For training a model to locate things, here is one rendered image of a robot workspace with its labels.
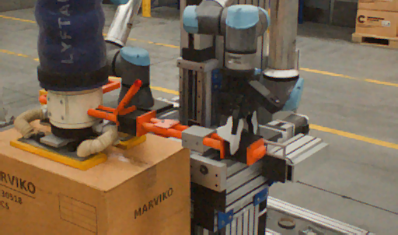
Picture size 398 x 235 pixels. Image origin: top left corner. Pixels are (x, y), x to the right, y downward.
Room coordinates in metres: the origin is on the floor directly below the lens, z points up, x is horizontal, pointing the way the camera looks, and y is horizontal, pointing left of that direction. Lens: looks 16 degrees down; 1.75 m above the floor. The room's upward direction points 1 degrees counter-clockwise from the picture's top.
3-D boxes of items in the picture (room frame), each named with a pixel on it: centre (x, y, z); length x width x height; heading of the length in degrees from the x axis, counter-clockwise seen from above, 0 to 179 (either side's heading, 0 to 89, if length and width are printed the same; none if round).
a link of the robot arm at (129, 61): (2.21, 0.02, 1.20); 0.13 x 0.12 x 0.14; 57
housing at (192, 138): (1.42, -0.16, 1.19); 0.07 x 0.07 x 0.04; 51
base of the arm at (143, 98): (2.20, 0.01, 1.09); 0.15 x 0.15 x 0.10
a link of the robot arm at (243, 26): (1.36, -0.25, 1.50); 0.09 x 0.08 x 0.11; 155
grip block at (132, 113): (1.56, 0.01, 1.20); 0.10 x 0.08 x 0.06; 141
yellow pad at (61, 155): (1.64, 0.26, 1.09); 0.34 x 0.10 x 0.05; 51
